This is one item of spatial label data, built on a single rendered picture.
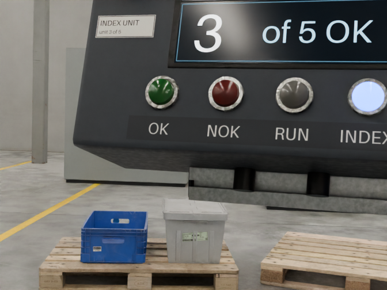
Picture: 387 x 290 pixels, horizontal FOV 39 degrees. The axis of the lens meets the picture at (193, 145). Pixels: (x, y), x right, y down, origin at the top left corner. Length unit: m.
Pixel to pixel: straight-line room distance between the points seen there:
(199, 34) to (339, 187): 0.17
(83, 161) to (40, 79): 3.14
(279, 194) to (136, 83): 0.15
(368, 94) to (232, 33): 0.11
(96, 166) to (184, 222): 4.68
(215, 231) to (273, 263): 0.44
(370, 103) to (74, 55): 7.72
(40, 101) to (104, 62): 10.29
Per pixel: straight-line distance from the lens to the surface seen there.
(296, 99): 0.39
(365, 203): 0.46
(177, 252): 3.45
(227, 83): 0.40
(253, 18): 0.42
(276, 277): 3.60
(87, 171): 8.01
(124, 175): 7.90
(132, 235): 3.41
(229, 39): 0.42
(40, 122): 10.74
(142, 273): 3.35
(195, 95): 0.41
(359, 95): 0.39
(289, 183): 0.46
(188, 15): 0.43
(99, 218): 3.99
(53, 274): 3.41
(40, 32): 10.83
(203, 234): 3.42
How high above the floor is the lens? 1.10
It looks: 4 degrees down
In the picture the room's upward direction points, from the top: 2 degrees clockwise
